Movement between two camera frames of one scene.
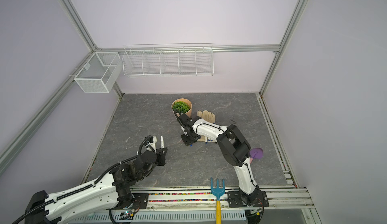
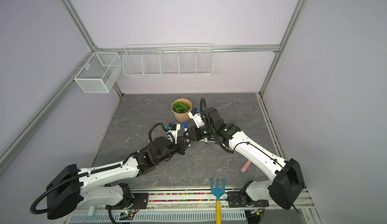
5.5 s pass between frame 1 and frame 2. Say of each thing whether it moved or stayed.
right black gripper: moved
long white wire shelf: stayed
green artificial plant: stayed
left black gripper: moved
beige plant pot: stayed
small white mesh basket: stayed
